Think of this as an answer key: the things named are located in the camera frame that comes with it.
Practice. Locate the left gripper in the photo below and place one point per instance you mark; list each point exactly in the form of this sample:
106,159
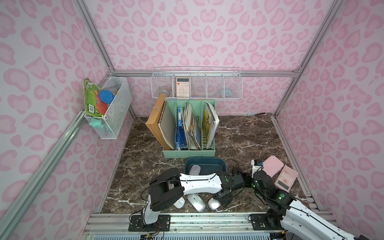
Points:
225,196

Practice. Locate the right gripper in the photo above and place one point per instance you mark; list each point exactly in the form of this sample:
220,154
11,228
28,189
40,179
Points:
261,179

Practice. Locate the silver grey mouse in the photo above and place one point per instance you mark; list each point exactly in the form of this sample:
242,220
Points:
214,204

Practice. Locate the teal storage box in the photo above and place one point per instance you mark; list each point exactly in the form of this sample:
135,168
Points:
208,165

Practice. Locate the white rounded mouse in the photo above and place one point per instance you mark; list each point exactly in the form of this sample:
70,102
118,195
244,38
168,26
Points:
195,170

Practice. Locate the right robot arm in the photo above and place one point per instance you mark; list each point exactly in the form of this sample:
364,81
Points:
292,214

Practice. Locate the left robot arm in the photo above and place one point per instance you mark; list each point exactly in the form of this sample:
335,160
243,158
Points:
167,188

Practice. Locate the pink case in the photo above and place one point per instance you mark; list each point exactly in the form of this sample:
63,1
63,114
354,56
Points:
272,165

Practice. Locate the pink calculator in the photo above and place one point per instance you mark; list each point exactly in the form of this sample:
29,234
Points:
286,178

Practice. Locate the blue folder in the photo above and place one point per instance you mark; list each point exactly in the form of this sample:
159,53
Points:
180,136

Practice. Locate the picture books stack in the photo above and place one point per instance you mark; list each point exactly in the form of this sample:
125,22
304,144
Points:
192,128

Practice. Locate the green file organizer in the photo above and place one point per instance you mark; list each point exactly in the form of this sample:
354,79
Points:
198,108

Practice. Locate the brown folder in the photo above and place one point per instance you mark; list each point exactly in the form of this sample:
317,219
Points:
153,122

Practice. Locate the grey spiral notebook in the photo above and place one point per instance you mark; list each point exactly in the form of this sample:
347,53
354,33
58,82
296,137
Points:
167,126

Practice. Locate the white calculator in basket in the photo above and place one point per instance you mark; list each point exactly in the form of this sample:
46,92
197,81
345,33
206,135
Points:
183,87

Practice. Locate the white mesh side basket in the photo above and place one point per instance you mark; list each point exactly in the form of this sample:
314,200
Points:
117,110

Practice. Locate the blue round lid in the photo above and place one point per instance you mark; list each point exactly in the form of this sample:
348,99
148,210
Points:
106,96

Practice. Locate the green card package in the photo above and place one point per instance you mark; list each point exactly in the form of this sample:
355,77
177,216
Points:
93,104

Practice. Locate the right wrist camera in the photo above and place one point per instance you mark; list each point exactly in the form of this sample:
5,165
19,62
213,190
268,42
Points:
256,166

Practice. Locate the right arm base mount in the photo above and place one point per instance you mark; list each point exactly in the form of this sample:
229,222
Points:
265,222

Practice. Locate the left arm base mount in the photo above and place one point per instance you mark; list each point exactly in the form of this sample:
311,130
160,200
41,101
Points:
161,224

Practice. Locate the long white wire basket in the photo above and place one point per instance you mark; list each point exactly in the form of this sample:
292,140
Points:
212,85

